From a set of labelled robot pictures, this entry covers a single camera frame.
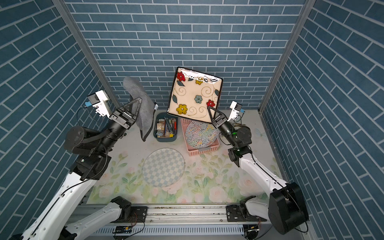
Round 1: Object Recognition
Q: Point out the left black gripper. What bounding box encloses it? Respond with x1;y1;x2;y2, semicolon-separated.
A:
97;98;143;153

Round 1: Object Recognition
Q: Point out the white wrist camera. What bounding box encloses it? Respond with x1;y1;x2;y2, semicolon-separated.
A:
86;90;112;118
228;101;245;123

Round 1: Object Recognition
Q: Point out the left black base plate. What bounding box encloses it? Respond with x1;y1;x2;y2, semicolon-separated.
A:
108;206;148;223

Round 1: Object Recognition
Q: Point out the aluminium mounting rail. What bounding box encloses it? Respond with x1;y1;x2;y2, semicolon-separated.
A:
68;203;310;226

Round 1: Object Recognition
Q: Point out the right small circuit board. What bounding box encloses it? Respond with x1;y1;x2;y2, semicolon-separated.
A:
243;225;260;240

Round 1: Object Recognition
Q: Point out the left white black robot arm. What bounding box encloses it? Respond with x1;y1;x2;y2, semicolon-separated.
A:
11;97;142;240

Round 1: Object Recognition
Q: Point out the pink plastic basket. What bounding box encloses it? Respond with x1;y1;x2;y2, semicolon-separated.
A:
181;118;220;156

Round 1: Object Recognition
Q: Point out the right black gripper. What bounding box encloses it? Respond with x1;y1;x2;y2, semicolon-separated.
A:
209;108;238;149

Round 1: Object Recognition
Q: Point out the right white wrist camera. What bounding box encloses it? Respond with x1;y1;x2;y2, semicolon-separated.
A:
228;101;245;123

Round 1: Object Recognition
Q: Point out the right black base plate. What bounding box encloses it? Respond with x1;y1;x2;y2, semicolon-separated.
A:
226;204;267;222

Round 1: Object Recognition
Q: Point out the grey green cleaning cloth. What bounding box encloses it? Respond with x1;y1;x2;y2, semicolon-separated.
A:
123;77;158;142

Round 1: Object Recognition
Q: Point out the small circuit board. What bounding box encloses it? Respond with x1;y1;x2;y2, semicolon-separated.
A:
243;225;260;240
113;226;133;235

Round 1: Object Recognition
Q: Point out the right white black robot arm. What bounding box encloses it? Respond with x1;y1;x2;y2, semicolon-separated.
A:
208;107;309;235

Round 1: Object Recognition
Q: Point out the teal stationery bin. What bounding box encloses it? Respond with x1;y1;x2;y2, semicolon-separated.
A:
153;112;178;143

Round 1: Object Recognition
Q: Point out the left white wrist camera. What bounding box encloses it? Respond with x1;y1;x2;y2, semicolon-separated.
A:
86;90;112;118

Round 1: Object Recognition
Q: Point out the square flower pattern plate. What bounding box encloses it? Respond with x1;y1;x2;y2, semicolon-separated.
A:
167;67;223;123

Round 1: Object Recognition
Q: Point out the left small circuit board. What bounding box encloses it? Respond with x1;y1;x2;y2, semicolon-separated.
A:
113;226;133;235

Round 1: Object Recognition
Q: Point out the round colourful doodle plate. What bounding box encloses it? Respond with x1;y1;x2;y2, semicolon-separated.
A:
185;121;219;149

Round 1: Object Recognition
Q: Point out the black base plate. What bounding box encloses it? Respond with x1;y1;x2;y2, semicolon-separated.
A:
226;204;267;222
108;206;148;223

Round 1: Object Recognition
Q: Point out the round blue checkered plate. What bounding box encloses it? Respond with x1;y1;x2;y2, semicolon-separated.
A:
142;148;185;188

